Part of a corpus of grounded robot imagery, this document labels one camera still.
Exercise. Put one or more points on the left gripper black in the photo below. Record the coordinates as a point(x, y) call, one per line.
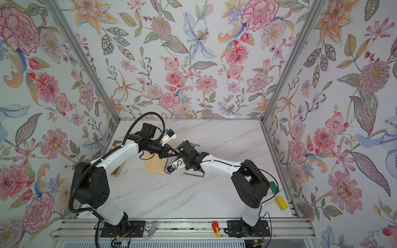
point(165, 150)

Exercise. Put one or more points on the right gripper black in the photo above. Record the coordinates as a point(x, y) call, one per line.
point(181, 155)

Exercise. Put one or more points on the grey envelope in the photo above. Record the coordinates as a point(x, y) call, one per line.
point(172, 159)

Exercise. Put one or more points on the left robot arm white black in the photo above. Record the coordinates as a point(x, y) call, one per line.
point(90, 188)

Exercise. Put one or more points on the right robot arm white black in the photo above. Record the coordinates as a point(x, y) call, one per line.
point(249, 181)

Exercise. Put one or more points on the green floral letter paper lower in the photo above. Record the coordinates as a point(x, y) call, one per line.
point(196, 173)

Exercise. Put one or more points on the yellow envelope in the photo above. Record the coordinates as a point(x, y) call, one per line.
point(155, 165)

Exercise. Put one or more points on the wooden chessboard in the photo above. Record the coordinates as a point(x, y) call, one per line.
point(118, 170)

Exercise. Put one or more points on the red emergency stop button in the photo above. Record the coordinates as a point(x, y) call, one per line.
point(216, 229)

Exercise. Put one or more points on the round silver knob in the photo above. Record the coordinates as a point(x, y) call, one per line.
point(149, 228)

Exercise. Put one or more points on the small green block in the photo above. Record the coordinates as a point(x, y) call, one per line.
point(274, 187)

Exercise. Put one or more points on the small yellow block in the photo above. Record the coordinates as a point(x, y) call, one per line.
point(282, 204)

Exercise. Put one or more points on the small green circuit board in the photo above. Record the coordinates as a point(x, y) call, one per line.
point(121, 244)

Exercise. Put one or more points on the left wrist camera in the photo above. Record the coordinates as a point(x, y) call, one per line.
point(167, 136)

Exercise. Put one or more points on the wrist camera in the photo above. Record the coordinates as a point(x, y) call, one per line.
point(170, 168)
point(167, 136)

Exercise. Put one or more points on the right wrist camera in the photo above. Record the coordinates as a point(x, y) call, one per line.
point(170, 168)

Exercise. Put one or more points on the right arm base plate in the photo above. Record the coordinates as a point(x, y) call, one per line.
point(240, 229)

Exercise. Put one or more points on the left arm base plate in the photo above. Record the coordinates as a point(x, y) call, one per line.
point(133, 229)

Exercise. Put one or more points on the aluminium rail frame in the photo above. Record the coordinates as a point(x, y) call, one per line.
point(187, 233)

